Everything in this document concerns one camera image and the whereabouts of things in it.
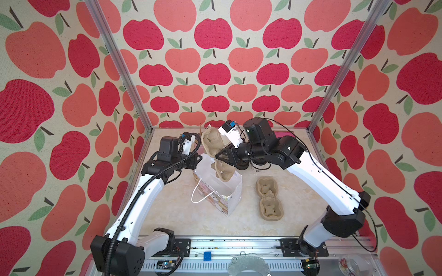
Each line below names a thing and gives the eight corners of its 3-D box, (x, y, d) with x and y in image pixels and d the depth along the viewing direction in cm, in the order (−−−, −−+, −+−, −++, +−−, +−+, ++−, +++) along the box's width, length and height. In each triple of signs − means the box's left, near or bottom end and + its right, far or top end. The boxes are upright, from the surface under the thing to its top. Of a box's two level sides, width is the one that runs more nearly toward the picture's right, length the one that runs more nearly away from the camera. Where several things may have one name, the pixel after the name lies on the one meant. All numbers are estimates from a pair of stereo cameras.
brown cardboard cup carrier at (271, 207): (259, 222, 82) (262, 218, 77) (254, 182, 96) (256, 176, 91) (282, 222, 82) (286, 218, 77) (273, 182, 96) (276, 176, 91)
